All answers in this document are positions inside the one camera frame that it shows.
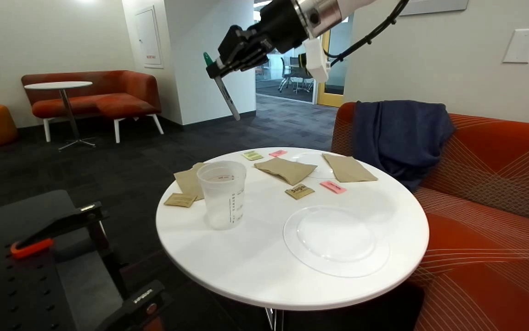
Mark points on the grey wall sign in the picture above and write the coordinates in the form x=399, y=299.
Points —
x=436, y=6

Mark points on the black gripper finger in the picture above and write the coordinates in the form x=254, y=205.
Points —
x=226, y=48
x=219, y=69

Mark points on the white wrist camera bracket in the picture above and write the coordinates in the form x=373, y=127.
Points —
x=315, y=61

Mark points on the white wall switch plate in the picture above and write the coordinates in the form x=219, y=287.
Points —
x=522, y=45

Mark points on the small round white table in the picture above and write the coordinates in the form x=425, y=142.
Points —
x=59, y=85

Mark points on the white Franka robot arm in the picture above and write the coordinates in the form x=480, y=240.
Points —
x=322, y=12

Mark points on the clear plastic plate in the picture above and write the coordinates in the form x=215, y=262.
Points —
x=337, y=240

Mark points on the white framed wall board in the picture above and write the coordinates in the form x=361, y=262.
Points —
x=147, y=34

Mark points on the orange sofa white legs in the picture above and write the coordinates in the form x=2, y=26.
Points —
x=124, y=104

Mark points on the yellow wooden door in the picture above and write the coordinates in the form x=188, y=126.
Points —
x=333, y=93

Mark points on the brown paper napkin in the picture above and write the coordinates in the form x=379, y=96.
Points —
x=348, y=166
x=186, y=183
x=197, y=166
x=285, y=170

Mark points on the printed brown paper packet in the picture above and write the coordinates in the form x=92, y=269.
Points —
x=181, y=199

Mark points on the pink sweetener packet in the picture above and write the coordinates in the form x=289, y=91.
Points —
x=333, y=186
x=278, y=153

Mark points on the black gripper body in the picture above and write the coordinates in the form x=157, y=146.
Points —
x=258, y=39

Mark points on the brown sugar packet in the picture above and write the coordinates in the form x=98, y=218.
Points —
x=300, y=192

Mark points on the navy blue blanket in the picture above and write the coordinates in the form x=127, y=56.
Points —
x=405, y=135

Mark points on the orange patterned sofa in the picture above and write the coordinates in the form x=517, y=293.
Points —
x=496, y=185

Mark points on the yellow green sweetener packet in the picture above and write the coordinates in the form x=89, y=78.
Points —
x=252, y=155

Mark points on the black clamp stand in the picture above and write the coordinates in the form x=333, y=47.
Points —
x=113, y=264

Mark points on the clear plastic measuring cup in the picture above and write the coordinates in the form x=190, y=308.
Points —
x=221, y=196

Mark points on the black office chair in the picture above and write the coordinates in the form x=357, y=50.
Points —
x=291, y=69

